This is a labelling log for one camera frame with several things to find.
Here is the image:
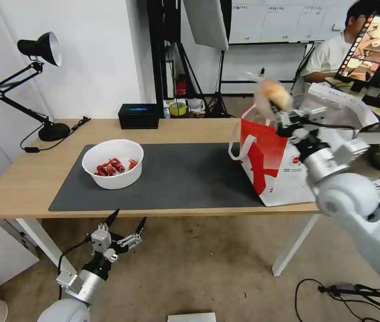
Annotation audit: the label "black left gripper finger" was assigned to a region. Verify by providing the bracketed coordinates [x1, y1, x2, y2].
[95, 208, 120, 234]
[116, 216, 147, 251]

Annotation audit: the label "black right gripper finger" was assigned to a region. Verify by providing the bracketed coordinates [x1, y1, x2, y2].
[269, 100, 293, 127]
[297, 106, 329, 122]

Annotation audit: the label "orange white trash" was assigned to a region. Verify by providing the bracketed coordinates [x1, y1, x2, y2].
[254, 78, 293, 125]

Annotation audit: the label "red white takeout bag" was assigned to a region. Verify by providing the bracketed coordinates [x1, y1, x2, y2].
[227, 83, 380, 207]

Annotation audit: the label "white round bowl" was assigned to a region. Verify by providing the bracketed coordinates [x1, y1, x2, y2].
[81, 139, 145, 191]

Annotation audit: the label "red crayfish shells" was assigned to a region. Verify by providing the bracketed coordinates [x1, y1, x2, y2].
[94, 157, 139, 178]

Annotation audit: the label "person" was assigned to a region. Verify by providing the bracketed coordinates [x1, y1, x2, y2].
[302, 0, 380, 83]

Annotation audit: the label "black light stand tripod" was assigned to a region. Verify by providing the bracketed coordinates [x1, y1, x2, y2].
[205, 49, 243, 118]

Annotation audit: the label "dark grey desk mat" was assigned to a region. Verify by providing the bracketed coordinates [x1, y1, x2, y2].
[48, 142, 268, 212]

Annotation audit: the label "whiteboard with notes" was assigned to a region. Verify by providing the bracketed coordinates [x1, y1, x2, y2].
[228, 0, 357, 45]

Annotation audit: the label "computer monitor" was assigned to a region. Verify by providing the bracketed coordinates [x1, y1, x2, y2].
[333, 13, 380, 92]

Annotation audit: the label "wooden table with white legs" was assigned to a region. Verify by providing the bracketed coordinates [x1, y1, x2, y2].
[0, 117, 325, 278]

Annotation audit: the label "yellow tape roll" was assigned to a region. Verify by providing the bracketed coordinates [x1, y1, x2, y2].
[168, 100, 188, 117]

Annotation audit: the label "black rectangular box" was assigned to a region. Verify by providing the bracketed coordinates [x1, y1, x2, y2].
[118, 103, 161, 130]

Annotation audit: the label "white softbox light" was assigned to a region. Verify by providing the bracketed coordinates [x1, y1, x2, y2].
[181, 0, 230, 51]

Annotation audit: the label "black desk lamp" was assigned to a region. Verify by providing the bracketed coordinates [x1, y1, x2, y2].
[0, 31, 72, 142]

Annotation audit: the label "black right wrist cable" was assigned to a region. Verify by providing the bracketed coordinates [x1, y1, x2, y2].
[305, 119, 355, 131]

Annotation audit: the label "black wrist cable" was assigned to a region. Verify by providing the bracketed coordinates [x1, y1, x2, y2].
[305, 119, 355, 131]
[56, 234, 93, 300]

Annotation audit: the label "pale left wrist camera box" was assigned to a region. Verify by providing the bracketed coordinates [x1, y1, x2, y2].
[91, 229, 112, 253]

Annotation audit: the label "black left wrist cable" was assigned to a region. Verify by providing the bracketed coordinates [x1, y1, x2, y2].
[56, 234, 93, 300]

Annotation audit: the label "black lamp cable with switch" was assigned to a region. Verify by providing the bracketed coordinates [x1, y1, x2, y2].
[20, 115, 92, 154]

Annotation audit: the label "black metal rack frame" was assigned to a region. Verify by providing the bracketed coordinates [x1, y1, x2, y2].
[147, 0, 181, 105]

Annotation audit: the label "black floor cables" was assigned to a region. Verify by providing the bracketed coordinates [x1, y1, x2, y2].
[294, 277, 380, 322]

